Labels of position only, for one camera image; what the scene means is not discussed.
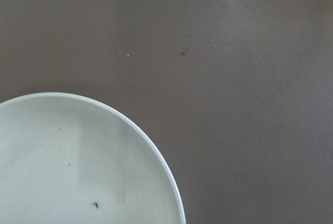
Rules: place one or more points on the cream round plate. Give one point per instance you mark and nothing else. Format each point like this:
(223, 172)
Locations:
(70, 159)

